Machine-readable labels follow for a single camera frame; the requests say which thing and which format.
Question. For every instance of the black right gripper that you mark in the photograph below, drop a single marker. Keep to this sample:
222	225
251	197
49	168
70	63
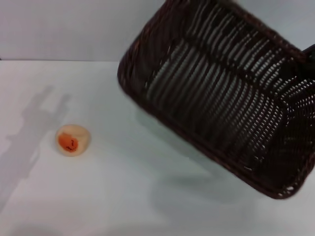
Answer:
311	61

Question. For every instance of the cream orange round toy fruit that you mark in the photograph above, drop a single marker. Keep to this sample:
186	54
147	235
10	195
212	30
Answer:
72	140

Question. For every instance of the dark brown woven basket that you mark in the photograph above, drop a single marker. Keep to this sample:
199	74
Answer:
216	98

